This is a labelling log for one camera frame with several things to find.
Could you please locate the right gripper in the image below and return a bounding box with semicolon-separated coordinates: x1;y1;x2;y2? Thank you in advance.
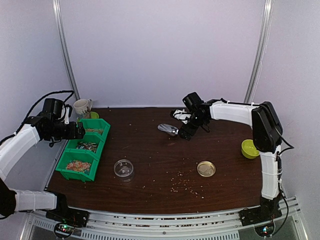
178;111;207;140

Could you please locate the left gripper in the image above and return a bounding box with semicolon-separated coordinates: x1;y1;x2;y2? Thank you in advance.
46;120;84;141

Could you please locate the green bin compartment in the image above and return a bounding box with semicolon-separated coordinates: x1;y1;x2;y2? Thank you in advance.
65;132;105;158
78;118;111;140

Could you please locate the metal scoop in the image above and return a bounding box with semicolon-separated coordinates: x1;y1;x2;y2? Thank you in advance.
157;123;179;137

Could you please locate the green bin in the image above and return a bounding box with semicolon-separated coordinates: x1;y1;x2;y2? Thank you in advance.
55;150;99;183

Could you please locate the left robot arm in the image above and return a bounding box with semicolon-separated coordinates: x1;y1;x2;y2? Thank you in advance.
0;117;86;222

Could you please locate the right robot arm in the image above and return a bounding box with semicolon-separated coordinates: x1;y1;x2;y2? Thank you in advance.
170;95;283;221

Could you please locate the lollipop candies pile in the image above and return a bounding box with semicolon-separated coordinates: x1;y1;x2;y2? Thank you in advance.
76;141;98;153

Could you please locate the yellow candies pile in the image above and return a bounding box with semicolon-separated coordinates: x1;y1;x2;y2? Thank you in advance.
85;128;104;135

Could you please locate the star candies pile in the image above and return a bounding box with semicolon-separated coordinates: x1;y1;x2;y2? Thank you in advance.
66;160;92;175

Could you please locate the green bowl behind bins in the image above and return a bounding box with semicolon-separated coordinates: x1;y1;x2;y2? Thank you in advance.
90;111;100;119

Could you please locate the white ceramic mug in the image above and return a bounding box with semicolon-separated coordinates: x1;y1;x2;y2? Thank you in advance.
73;99;93;119

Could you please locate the clear plastic jar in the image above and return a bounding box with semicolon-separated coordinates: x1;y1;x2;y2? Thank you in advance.
113;159;135;183

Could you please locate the gold jar lid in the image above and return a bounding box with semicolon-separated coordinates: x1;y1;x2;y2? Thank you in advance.
196;161;216;178

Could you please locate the green bowl right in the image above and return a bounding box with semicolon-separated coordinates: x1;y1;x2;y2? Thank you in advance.
241;139;260;159

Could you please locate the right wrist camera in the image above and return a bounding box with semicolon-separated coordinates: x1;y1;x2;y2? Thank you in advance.
182;92;204;112

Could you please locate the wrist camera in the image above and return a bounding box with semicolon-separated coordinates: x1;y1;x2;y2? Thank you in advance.
182;92;204;112
41;98;64;121

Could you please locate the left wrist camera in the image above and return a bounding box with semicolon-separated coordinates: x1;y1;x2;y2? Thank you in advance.
41;98;64;121

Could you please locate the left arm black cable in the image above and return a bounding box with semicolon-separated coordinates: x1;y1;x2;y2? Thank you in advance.
14;90;75;133

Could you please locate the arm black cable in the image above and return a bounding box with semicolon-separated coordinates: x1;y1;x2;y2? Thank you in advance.
14;90;75;133
274;119;295;233

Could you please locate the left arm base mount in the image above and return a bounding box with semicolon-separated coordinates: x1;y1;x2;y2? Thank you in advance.
45;208;90;228

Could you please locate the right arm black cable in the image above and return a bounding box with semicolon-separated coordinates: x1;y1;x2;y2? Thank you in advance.
274;119;295;233

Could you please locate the right aluminium corner post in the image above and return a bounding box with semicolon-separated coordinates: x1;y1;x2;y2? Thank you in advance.
244;0;274;104

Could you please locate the aluminium corner post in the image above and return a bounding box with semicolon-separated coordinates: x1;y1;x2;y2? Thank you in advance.
52;0;80;100
244;0;274;104

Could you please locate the aluminium front rail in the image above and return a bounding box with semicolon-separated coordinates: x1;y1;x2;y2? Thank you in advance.
24;197;303;240

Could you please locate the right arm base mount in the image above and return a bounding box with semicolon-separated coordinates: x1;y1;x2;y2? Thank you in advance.
239;206;282;227

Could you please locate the left aluminium corner post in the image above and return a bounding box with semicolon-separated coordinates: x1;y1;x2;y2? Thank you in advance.
52;0;80;100

